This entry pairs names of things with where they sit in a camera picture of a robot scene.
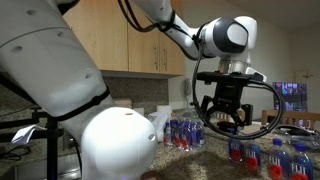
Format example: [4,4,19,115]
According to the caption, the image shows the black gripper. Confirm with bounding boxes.
[200,83,253,132]

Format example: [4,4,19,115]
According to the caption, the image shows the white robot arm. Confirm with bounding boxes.
[0,0,257,180]

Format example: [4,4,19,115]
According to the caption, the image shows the Fiji bottle far left row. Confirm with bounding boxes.
[228,138,243,163]

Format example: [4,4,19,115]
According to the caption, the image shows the shrink-wrapped Fiji bottle pack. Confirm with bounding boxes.
[162,120,206,151]

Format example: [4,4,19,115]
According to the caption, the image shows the fiji bottle in row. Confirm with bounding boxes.
[290,144,314,180]
[267,138,289,180]
[245,143,261,174]

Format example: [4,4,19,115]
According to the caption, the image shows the wooden chair near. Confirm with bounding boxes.
[214,110,245,122]

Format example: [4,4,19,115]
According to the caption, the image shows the wooden chair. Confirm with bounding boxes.
[214,110,245,122]
[261,110,320,129]

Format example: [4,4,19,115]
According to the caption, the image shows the wooden chair far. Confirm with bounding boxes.
[261,110,320,129]

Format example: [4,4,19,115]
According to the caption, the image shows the television screen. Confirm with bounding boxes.
[273,82,308,112]

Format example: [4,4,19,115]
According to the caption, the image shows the wooden upper cabinets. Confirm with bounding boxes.
[64,0,184,76]

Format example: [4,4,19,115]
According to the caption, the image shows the white paper tag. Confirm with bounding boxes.
[11,125,43,145]

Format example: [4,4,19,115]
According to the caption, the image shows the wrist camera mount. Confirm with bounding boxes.
[196,71,266,84]

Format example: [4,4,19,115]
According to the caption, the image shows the wall phone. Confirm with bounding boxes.
[184,78,192,96]

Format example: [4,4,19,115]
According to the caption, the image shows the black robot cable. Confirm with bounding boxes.
[116,0,287,140]

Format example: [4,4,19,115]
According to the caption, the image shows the black camera stand pole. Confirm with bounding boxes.
[0,107,63,180]

